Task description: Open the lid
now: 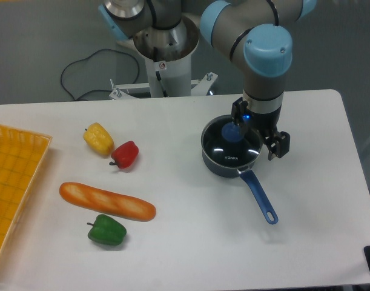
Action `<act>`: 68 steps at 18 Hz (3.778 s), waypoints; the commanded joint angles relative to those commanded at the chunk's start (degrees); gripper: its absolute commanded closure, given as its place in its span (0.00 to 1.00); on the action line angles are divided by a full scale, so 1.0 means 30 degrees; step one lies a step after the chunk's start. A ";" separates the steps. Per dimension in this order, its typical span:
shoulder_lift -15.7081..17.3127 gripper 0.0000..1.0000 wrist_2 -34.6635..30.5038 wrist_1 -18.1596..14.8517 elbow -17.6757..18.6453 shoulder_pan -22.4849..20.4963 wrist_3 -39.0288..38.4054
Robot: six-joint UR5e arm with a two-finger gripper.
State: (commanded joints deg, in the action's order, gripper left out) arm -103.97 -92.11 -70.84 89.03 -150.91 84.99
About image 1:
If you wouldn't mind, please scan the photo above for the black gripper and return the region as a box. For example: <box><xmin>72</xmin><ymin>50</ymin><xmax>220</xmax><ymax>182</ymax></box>
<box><xmin>231</xmin><ymin>97</ymin><xmax>291</xmax><ymax>160</ymax></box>

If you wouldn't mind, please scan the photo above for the glass lid with blue knob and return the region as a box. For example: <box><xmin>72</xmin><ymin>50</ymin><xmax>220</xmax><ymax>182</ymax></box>
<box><xmin>201</xmin><ymin>115</ymin><xmax>262</xmax><ymax>169</ymax></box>

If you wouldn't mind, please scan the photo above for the dark blue saucepan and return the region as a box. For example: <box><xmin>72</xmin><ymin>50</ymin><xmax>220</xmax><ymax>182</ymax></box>
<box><xmin>204</xmin><ymin>154</ymin><xmax>279</xmax><ymax>224</ymax></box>

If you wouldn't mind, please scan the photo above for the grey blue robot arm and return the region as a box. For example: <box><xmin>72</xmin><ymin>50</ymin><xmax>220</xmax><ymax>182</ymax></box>
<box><xmin>98</xmin><ymin>1</ymin><xmax>316</xmax><ymax>158</ymax></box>

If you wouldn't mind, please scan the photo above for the red bell pepper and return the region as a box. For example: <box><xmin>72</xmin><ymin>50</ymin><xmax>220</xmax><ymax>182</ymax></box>
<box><xmin>109</xmin><ymin>141</ymin><xmax>139</xmax><ymax>169</ymax></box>

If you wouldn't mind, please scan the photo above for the yellow bell pepper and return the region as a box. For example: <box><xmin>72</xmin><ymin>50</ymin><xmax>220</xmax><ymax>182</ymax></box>
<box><xmin>83</xmin><ymin>122</ymin><xmax>114</xmax><ymax>156</ymax></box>

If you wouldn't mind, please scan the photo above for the green bell pepper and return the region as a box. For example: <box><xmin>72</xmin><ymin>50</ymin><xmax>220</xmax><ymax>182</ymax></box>
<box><xmin>87</xmin><ymin>214</ymin><xmax>127</xmax><ymax>246</ymax></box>

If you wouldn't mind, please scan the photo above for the orange baguette bread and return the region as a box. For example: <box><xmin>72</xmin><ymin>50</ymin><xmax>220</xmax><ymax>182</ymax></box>
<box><xmin>59</xmin><ymin>182</ymin><xmax>156</xmax><ymax>222</ymax></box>

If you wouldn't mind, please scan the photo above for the yellow woven basket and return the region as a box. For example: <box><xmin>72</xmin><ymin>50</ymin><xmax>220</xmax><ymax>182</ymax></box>
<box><xmin>0</xmin><ymin>124</ymin><xmax>52</xmax><ymax>260</ymax></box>

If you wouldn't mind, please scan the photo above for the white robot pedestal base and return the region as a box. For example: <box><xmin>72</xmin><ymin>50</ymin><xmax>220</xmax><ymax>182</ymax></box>
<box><xmin>108</xmin><ymin>15</ymin><xmax>219</xmax><ymax>100</ymax></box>

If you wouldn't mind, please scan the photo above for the black floor cable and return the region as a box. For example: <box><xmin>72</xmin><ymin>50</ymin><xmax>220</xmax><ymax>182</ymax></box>
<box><xmin>60</xmin><ymin>48</ymin><xmax>140</xmax><ymax>101</ymax></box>

